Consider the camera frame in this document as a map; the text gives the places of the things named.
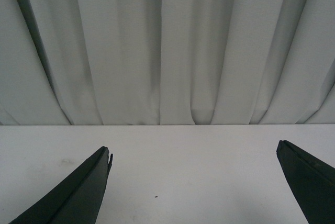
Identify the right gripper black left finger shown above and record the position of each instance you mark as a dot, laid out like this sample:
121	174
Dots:
76	199

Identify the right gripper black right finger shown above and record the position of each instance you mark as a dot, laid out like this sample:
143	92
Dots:
311	181

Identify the grey curtain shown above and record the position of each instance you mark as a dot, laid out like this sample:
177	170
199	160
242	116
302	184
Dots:
167	62

